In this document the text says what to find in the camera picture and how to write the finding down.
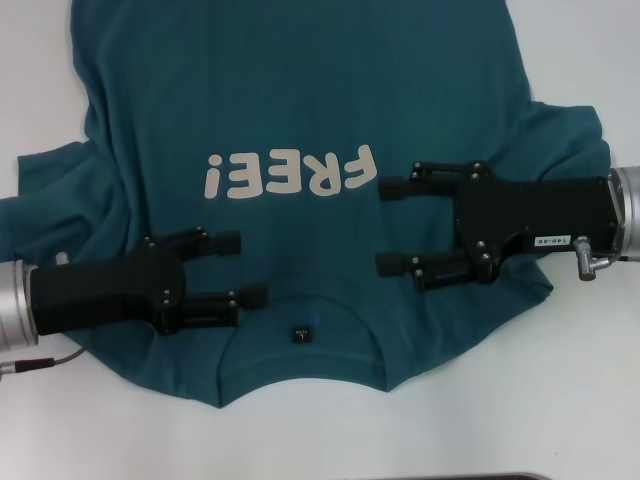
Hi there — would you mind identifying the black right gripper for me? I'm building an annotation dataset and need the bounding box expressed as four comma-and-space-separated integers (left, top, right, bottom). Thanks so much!
375, 159, 625, 294

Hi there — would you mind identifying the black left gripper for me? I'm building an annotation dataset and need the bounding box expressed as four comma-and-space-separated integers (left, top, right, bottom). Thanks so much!
29, 226, 270, 337

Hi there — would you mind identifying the teal blue printed t-shirt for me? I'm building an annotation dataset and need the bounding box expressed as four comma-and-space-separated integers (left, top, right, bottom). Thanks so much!
0, 0, 616, 410

